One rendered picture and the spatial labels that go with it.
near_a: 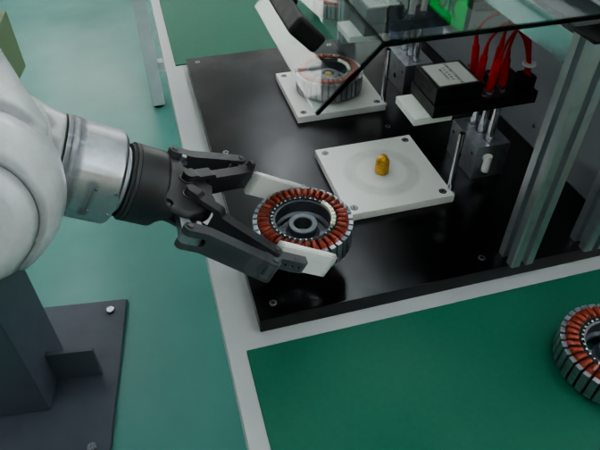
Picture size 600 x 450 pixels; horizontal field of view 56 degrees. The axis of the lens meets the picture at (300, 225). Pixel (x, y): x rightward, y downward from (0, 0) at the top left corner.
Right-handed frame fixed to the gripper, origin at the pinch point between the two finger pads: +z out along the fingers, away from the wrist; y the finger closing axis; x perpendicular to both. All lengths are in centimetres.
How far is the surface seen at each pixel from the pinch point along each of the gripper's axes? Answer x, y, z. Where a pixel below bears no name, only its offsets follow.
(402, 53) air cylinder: 13.5, -38.1, 25.4
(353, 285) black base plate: -3.0, 4.9, 7.6
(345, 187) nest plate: 0.2, -10.9, 10.7
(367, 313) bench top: -4.4, 7.6, 9.4
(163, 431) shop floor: -85, -26, 20
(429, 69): 18.1, -14.8, 13.9
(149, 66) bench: -63, -173, 20
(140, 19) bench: -47, -173, 10
